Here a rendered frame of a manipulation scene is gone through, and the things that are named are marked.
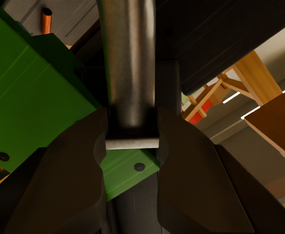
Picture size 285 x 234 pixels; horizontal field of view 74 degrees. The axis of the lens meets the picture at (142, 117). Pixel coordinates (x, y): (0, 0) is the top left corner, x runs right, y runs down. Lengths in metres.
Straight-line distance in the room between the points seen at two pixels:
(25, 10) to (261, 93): 0.89
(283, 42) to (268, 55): 0.66
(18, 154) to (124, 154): 0.10
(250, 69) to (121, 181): 0.83
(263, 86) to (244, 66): 0.12
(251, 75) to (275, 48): 8.97
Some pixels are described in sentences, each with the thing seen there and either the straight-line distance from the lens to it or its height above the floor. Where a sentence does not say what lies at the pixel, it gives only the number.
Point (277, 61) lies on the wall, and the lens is 9.97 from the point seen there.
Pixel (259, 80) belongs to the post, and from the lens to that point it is 0.97.
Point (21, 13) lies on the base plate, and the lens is 0.56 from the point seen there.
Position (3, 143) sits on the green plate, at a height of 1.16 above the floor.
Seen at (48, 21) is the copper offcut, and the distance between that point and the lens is 0.58.
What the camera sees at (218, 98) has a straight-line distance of 4.11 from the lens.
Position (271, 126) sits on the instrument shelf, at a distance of 0.62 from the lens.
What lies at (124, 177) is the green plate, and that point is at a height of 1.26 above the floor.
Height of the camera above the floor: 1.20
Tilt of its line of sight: 6 degrees up
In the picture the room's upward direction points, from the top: 141 degrees clockwise
